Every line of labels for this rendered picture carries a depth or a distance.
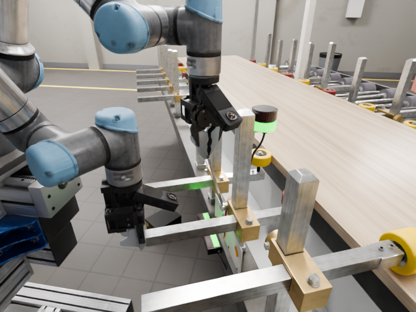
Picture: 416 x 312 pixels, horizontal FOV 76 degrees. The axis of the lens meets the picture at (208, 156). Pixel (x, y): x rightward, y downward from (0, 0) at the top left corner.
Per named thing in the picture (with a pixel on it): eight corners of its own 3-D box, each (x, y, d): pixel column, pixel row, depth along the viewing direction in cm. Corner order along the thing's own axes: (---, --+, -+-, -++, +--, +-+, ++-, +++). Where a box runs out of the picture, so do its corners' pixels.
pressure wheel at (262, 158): (264, 187, 94) (267, 159, 89) (243, 181, 97) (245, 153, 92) (270, 176, 100) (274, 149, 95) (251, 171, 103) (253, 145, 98)
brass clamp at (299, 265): (295, 315, 42) (301, 294, 40) (260, 249, 54) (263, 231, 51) (329, 306, 43) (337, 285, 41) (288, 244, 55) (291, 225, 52)
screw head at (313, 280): (311, 289, 40) (312, 284, 40) (303, 277, 42) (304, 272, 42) (323, 286, 41) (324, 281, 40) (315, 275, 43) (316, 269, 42)
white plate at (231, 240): (238, 277, 73) (240, 251, 68) (213, 215, 95) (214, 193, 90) (240, 277, 73) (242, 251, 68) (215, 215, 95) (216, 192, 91)
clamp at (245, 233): (240, 242, 68) (241, 228, 66) (225, 210, 80) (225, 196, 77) (260, 239, 69) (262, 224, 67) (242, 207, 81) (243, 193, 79)
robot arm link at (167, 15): (113, 2, 49) (169, 3, 47) (139, 4, 59) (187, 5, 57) (119, 47, 53) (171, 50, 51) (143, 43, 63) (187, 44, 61)
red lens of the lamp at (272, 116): (257, 123, 60) (257, 114, 59) (247, 114, 65) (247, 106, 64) (281, 121, 61) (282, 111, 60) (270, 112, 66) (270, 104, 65)
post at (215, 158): (211, 213, 104) (212, 91, 81) (209, 208, 107) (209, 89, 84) (220, 212, 105) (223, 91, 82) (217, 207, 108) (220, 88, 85)
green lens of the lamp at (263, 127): (255, 133, 61) (257, 124, 60) (246, 124, 66) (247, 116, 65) (280, 130, 62) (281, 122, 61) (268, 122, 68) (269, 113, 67)
